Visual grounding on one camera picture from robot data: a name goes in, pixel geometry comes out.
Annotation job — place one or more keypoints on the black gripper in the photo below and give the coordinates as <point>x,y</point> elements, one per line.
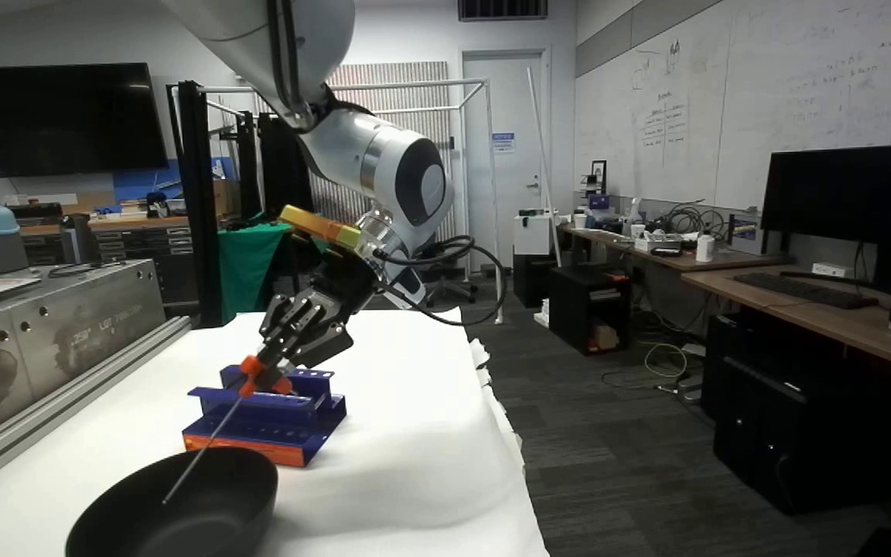
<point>343,279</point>

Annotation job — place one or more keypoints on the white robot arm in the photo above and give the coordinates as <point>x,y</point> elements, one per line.
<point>364,144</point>

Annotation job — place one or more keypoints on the blue tool rack orange base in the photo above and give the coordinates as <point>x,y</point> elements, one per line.
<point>280,420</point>

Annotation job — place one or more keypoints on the black round bowl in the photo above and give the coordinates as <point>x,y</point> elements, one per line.
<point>182,513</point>

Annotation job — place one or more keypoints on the green cloth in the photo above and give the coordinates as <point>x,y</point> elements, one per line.
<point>248,264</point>

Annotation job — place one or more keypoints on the white door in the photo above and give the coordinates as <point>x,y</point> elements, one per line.
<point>507,155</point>

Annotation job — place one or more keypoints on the long cluttered workbench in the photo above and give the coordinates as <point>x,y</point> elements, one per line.
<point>664,251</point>

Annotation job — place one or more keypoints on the ceiling air vent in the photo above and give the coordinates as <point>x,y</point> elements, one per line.
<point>501,8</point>

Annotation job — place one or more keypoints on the white cup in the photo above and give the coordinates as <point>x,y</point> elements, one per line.
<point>707,249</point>

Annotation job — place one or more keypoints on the black keyboard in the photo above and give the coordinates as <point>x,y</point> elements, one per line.
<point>804,289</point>

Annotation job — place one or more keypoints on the black cabinet under desk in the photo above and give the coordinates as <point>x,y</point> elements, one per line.
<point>804,423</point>

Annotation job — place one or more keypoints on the wooden desk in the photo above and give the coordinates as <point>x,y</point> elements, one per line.
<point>835,319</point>

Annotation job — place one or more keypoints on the black computer monitor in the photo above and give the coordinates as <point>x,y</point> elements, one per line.
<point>858,196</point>

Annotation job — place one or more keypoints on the yellow wrist camera block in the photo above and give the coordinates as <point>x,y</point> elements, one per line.
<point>321,228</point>

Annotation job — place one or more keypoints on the black frame post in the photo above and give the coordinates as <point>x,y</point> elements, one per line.
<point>199,207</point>

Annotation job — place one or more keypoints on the aluminium table rail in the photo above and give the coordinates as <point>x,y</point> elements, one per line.
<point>44,361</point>

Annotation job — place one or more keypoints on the black wall television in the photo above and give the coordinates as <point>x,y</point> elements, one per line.
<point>54,118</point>

